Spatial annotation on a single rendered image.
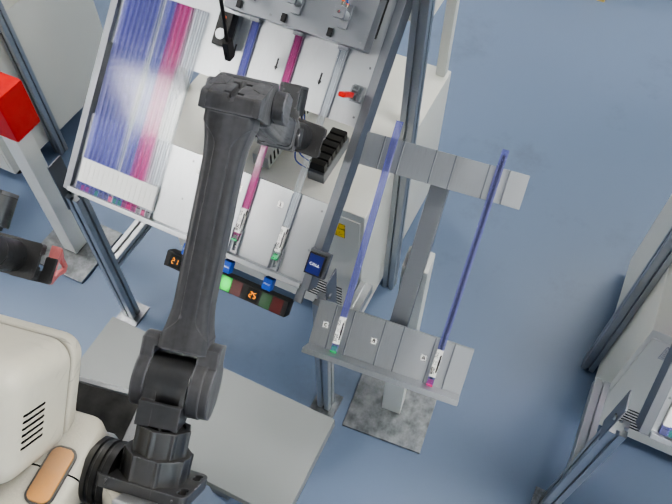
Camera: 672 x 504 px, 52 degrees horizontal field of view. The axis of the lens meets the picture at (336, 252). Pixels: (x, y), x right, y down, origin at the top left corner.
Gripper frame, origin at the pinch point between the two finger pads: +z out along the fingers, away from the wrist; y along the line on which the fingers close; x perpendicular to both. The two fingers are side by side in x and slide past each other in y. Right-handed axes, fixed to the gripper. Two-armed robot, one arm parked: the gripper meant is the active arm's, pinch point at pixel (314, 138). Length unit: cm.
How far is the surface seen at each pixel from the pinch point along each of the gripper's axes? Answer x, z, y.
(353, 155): 0.6, -0.3, -10.0
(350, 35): -22.9, -4.9, -2.3
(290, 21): -21.8, -4.9, 11.6
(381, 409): 76, 57, -29
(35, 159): 37, 28, 94
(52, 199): 51, 40, 94
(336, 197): 10.6, -0.4, -9.4
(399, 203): 13, 53, -13
